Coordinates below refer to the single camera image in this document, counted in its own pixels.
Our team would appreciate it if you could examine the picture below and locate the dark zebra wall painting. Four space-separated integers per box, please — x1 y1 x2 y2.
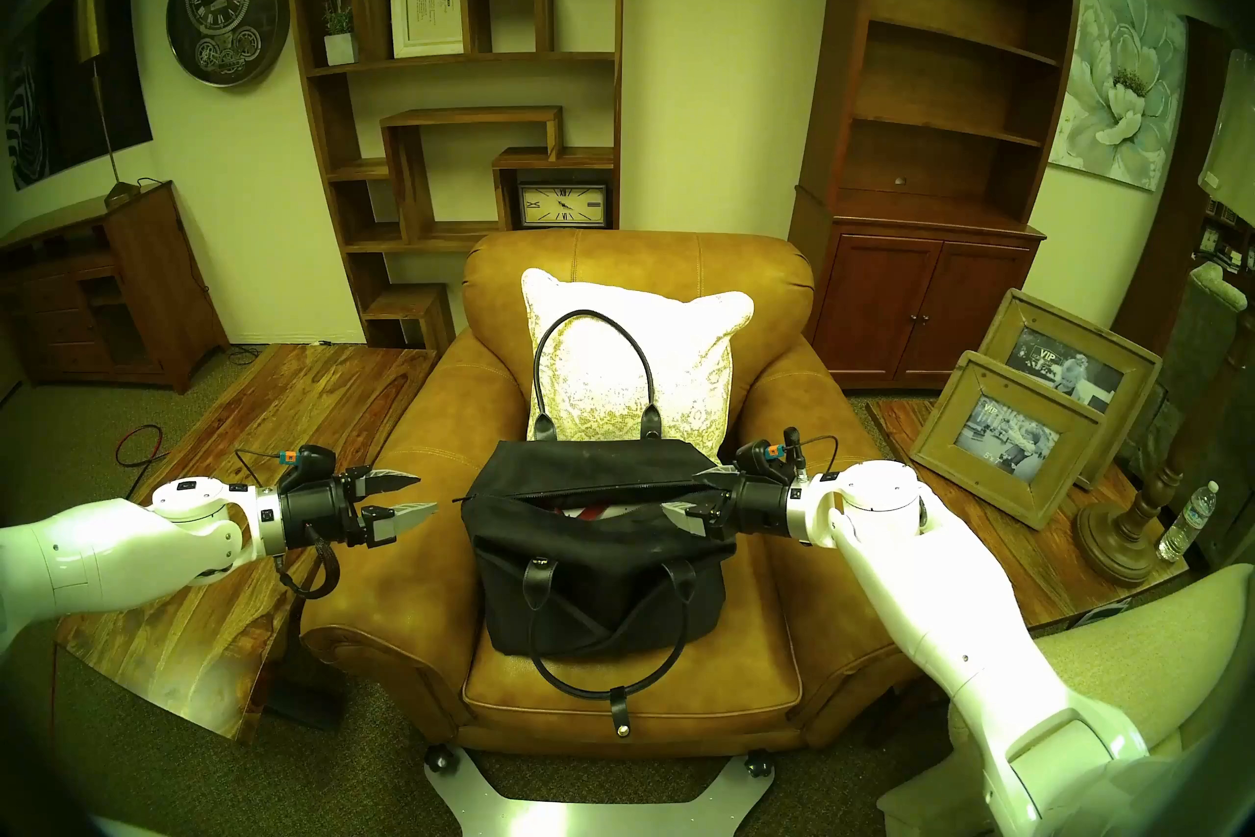
0 0 154 194

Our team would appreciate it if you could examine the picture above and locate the tall wooden hutch bookcase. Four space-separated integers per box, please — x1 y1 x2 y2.
787 0 1091 390

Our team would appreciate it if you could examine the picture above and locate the small rustic wood picture frame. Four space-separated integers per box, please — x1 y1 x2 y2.
909 350 1109 532

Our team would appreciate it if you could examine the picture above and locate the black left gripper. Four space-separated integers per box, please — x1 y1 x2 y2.
279 466 440 555

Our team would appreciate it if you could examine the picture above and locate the turned wood table lamp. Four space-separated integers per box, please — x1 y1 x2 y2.
1076 49 1255 588

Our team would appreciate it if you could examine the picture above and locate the clear plastic water bottle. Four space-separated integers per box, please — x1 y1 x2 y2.
1157 480 1221 563

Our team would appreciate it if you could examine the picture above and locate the black zipper handbag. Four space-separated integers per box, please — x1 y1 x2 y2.
453 308 738 740

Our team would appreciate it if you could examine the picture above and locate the round black wall clock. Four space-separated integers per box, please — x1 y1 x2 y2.
165 0 291 89

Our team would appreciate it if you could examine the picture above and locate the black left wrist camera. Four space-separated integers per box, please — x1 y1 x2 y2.
235 445 340 493

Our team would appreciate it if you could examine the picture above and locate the red floor cable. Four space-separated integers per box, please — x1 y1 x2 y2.
115 423 173 470

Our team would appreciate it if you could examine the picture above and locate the asymmetric wooden bookshelf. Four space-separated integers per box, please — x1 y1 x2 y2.
282 0 627 353

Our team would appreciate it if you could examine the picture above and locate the dark red wood sideboard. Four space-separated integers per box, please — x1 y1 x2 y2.
0 180 229 395

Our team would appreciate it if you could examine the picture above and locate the long rosewood coffee table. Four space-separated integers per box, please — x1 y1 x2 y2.
54 342 439 743

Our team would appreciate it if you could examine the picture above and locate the white flower painting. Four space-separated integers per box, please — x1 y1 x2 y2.
1047 0 1189 194

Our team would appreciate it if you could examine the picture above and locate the cream patterned cushion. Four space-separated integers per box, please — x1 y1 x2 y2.
520 268 756 460

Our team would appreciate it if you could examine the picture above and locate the square rosewood side table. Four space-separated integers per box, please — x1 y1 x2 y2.
866 394 1192 635

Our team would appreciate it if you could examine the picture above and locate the beige upholstered chair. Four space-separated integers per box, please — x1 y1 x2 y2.
1142 261 1248 493

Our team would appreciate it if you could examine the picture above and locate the tan leather armchair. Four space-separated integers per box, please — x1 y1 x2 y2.
299 229 923 760

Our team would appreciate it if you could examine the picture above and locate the rectangular mantel clock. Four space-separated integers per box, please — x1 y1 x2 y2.
518 180 609 229

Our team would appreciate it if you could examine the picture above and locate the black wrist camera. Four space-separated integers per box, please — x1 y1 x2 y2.
235 445 340 493
735 428 840 485

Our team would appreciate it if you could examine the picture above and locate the beige fabric sofa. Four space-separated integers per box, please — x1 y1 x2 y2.
876 562 1255 837

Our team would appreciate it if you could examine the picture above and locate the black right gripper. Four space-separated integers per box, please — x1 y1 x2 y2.
661 466 798 542

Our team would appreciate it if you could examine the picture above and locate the white framed certificate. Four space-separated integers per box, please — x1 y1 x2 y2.
389 0 481 59

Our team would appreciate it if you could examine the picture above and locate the small potted plant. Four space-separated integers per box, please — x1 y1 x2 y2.
312 0 360 67

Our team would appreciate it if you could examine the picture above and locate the large rustic wood picture frame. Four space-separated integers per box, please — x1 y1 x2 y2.
978 288 1164 493

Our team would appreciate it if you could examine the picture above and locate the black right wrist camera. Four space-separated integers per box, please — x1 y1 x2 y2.
735 428 840 485

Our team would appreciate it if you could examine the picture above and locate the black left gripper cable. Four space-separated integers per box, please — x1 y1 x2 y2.
275 541 341 601

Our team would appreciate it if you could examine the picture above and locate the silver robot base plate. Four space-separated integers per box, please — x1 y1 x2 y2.
424 747 776 837

